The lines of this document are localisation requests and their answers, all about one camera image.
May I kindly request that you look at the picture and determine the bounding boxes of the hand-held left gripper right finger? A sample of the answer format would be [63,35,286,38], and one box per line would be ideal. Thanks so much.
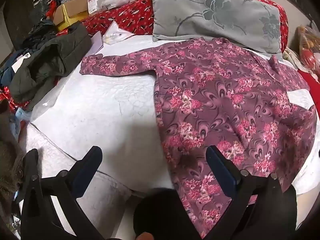
[200,146,297,240]

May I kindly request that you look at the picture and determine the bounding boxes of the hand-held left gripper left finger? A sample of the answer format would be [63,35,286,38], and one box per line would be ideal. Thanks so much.
[20,146,106,240]

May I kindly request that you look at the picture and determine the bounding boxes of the purple floral shirt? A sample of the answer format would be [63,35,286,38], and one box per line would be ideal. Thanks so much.
[79,38,318,239]

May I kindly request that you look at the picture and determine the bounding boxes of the white quilted bed cover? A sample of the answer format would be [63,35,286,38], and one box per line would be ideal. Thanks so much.
[19,34,320,240]

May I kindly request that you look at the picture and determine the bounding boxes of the brown fur trim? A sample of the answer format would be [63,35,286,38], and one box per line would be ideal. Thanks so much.
[0,100,28,205]

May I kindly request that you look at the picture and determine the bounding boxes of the red shiny wrapping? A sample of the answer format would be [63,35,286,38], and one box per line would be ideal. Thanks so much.
[0,86,16,107]

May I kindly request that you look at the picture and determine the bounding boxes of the dark green jacket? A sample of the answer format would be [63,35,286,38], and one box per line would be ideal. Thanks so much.
[10,24,92,112]

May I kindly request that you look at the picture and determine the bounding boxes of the plain red cloth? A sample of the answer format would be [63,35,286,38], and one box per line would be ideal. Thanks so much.
[297,69,320,92]

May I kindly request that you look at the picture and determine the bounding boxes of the white paper tag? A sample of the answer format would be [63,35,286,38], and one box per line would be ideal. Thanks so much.
[11,52,34,73]

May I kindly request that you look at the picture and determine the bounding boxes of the lavender paper sheet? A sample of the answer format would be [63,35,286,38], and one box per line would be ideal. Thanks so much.
[88,32,104,55]

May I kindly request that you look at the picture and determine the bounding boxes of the clear plastic sleeve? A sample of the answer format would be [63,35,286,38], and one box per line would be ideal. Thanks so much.
[102,21,139,45]

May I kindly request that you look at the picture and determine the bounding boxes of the red and yellow plastic bag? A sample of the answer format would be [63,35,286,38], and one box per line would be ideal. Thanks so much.
[296,25,320,73]

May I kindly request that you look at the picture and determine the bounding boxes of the grey floral pillow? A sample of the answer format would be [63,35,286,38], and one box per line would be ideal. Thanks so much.
[149,0,283,55]

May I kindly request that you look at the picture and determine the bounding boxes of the red floral blanket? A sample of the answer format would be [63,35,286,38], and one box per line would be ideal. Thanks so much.
[82,0,290,53]

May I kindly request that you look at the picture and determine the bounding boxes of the open cardboard box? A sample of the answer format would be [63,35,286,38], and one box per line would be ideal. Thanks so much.
[53,0,91,32]

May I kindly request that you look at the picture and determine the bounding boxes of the black plastic bag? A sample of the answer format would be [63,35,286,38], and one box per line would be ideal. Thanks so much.
[29,1,57,40]

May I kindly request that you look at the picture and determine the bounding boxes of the white plastic bottle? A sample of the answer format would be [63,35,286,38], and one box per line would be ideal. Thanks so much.
[89,0,100,15]

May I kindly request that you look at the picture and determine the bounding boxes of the white plastic bag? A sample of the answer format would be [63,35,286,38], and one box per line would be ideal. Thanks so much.
[99,0,130,10]

